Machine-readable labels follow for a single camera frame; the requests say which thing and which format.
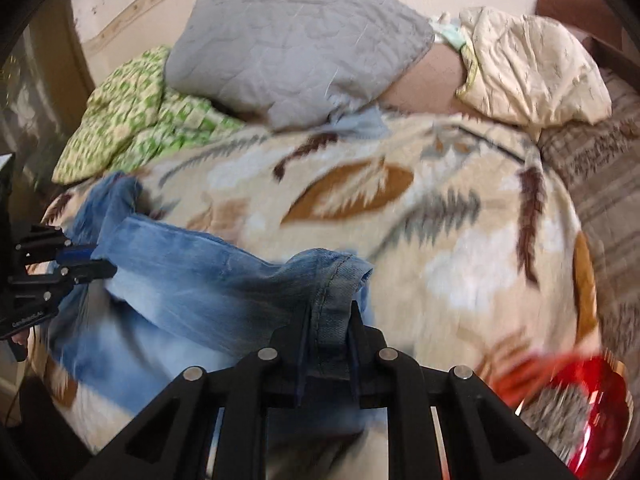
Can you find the pink bolster pillow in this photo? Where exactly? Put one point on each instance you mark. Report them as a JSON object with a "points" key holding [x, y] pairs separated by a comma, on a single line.
{"points": [[430, 85]]}

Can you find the cream satin pillow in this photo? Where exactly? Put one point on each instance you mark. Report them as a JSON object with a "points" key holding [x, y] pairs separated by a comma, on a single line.
{"points": [[529, 71]]}

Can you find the blue denim jeans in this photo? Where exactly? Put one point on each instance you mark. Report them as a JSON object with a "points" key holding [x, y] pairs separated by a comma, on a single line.
{"points": [[181, 298]]}

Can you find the striped brown bedsheet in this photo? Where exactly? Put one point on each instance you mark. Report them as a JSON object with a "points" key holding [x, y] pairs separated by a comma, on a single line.
{"points": [[599, 166]]}

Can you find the green patterned quilt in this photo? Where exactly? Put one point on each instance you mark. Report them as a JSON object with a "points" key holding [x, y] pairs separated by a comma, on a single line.
{"points": [[134, 117]]}

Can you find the grey quilted pillow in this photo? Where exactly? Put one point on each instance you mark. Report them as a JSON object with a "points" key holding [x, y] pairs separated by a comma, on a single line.
{"points": [[296, 64]]}

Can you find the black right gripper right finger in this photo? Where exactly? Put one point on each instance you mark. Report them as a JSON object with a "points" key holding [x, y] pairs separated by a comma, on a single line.
{"points": [[442, 424]]}

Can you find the beige leaf-print fleece blanket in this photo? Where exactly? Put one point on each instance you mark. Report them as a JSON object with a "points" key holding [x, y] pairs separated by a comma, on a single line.
{"points": [[477, 253]]}

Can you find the red glass bowl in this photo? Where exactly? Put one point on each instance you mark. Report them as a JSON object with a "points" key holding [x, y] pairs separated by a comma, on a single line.
{"points": [[578, 405]]}

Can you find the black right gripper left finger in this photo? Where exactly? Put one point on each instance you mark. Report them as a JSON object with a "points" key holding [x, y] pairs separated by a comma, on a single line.
{"points": [[212, 424]]}

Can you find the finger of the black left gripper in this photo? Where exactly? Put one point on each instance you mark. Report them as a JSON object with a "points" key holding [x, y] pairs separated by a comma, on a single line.
{"points": [[75, 254], [87, 271]]}

